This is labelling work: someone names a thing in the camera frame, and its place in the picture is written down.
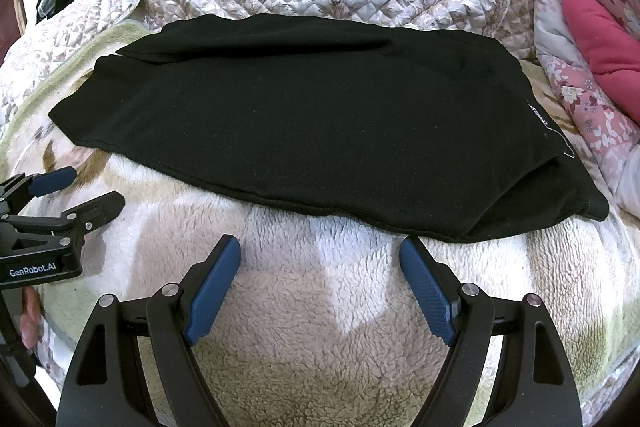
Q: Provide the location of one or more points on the fleece floral blanket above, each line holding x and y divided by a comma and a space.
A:
319, 327

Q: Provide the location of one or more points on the person left hand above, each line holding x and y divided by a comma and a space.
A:
30, 317

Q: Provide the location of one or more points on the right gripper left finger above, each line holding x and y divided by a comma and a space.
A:
105, 384

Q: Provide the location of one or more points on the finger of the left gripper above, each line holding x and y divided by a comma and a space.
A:
34, 235
17, 191

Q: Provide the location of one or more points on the black pants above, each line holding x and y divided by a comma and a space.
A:
434, 133

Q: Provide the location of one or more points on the pink floral comforter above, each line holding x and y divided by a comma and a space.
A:
589, 50

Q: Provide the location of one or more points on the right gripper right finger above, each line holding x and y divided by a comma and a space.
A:
534, 385

